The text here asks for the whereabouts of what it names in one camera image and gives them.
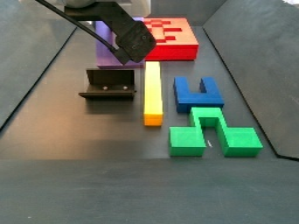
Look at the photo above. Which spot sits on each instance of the green S-shaped block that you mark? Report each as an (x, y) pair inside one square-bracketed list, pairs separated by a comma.
[(239, 142)]

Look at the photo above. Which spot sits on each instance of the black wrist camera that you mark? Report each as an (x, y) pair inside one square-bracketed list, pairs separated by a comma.
[(135, 40)]

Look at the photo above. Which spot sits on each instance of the purple U-shaped block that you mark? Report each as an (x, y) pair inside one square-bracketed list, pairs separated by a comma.
[(107, 61)]

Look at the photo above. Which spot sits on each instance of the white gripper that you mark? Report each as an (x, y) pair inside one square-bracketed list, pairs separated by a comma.
[(136, 8)]

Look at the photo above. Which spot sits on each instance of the black angled fixture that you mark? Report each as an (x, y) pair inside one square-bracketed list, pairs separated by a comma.
[(110, 84)]

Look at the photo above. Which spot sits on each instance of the yellow long bar block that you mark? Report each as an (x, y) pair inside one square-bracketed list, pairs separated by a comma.
[(154, 111)]

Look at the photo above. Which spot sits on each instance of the red board with slots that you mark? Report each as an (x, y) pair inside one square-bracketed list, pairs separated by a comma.
[(176, 43)]

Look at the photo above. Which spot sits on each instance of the blue U-shaped block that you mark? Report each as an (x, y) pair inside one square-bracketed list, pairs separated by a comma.
[(206, 98)]

